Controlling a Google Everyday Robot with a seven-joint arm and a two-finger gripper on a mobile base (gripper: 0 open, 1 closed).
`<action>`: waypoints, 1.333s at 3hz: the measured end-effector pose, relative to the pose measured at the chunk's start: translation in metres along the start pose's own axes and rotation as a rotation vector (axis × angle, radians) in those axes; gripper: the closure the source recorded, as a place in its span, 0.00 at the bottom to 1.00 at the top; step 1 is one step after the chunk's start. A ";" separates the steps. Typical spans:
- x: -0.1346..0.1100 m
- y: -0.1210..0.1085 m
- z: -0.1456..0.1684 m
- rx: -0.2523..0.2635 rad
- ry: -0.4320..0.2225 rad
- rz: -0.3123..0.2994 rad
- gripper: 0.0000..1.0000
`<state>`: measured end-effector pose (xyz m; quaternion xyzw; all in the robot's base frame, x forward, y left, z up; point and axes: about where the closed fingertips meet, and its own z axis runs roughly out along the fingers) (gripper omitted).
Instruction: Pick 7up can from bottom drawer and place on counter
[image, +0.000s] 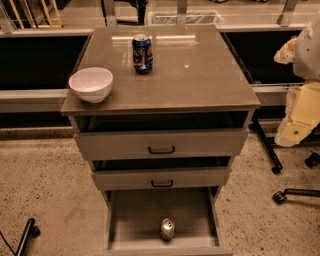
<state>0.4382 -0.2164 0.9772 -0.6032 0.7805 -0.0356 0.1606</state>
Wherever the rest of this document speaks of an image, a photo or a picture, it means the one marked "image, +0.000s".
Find grey drawer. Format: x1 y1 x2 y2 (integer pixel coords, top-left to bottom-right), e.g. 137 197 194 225
92 167 231 191
74 129 248 160
103 187 233 256

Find top grey drawer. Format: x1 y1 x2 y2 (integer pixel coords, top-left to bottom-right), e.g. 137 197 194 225
74 129 248 160

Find white wire basket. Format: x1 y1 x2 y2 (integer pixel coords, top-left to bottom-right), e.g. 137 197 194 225
145 10 224 26

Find middle grey drawer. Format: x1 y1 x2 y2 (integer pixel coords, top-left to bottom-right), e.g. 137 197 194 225
92 167 231 191

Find silver 7up can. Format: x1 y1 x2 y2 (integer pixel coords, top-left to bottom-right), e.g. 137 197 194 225
160 218 175 241

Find black caster leg right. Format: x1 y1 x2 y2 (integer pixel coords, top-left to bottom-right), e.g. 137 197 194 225
272 188 320 204

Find grey drawer cabinet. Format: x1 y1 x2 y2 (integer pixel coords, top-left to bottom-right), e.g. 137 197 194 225
60 24 262 256

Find blue soda can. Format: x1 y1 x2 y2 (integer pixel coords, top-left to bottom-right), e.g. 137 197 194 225
132 34 153 74

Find black chair leg left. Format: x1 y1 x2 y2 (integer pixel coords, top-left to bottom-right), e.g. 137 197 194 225
0 217 41 256

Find bottom grey drawer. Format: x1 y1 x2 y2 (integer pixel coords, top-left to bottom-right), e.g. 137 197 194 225
103 187 233 256

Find white bowl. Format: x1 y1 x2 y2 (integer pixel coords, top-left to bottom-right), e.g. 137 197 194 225
69 67 113 103

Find wooden rack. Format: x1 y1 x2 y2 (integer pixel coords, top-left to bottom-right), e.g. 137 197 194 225
1 0 63 29

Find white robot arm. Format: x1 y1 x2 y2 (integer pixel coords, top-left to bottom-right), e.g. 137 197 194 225
274 13 320 147

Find black caster wheel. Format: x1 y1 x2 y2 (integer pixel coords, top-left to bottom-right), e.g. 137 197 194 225
305 153 320 168

